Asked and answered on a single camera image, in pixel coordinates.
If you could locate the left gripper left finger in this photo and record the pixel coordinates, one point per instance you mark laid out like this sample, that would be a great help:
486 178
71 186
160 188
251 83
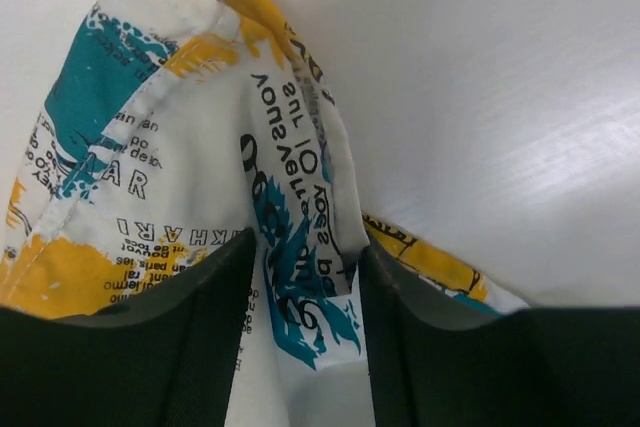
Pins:
164 357

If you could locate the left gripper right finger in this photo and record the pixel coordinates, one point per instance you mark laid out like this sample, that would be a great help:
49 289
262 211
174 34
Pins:
437 361

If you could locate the colourful printed shorts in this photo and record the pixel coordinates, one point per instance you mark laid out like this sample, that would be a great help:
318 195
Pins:
174 125

